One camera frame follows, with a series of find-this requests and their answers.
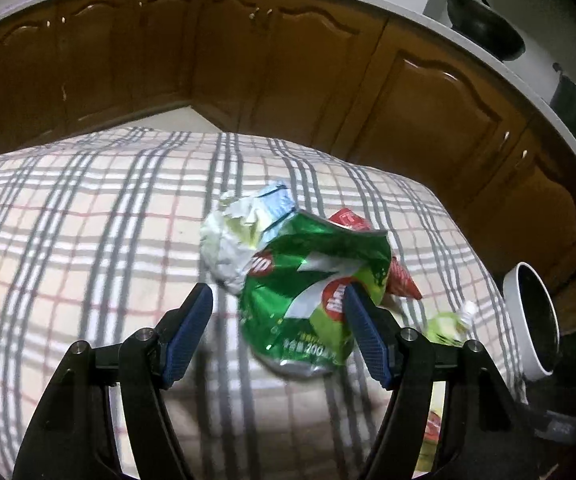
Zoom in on white bowl with dark interior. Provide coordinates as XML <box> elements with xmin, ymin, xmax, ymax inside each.
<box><xmin>502</xmin><ymin>261</ymin><xmax>561</xmax><ymax>381</ymax></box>

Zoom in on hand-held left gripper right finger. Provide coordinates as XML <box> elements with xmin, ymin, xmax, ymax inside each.
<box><xmin>344</xmin><ymin>282</ymin><xmax>543</xmax><ymax>480</ymax></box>

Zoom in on green snack bag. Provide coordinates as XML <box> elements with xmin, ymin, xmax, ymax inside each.
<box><xmin>238</xmin><ymin>210</ymin><xmax>393</xmax><ymax>378</ymax></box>

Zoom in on yellow green snack wrapper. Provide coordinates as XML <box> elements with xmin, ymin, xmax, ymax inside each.
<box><xmin>418</xmin><ymin>385</ymin><xmax>444</xmax><ymax>466</ymax></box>

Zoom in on red cone wrapper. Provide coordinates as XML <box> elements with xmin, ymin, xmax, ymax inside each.
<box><xmin>328</xmin><ymin>208</ymin><xmax>423</xmax><ymax>301</ymax></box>

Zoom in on black wok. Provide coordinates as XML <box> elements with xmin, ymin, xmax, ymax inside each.
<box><xmin>415</xmin><ymin>0</ymin><xmax>526</xmax><ymax>61</ymax></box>

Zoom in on brown wooden base cabinets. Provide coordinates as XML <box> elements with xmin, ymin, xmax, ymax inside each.
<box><xmin>0</xmin><ymin>0</ymin><xmax>576</xmax><ymax>306</ymax></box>

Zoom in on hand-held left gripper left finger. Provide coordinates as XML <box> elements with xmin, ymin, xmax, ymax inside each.
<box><xmin>12</xmin><ymin>282</ymin><xmax>213</xmax><ymax>480</ymax></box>

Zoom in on blue white small packet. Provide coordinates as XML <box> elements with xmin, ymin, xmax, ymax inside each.
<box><xmin>255</xmin><ymin>182</ymin><xmax>299</xmax><ymax>241</ymax></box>

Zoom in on checked tablecloth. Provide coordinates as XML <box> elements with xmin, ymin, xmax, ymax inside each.
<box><xmin>0</xmin><ymin>127</ymin><xmax>528</xmax><ymax>480</ymax></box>

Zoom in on black stock pot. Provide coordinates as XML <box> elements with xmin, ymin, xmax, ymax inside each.
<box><xmin>550</xmin><ymin>62</ymin><xmax>576</xmax><ymax>133</ymax></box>

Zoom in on white crumpled paper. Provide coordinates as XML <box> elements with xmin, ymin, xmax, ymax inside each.
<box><xmin>200</xmin><ymin>192</ymin><xmax>269</xmax><ymax>296</ymax></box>

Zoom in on light green capped pouch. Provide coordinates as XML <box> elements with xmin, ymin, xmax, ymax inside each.
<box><xmin>425</xmin><ymin>301</ymin><xmax>478</xmax><ymax>348</ymax></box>

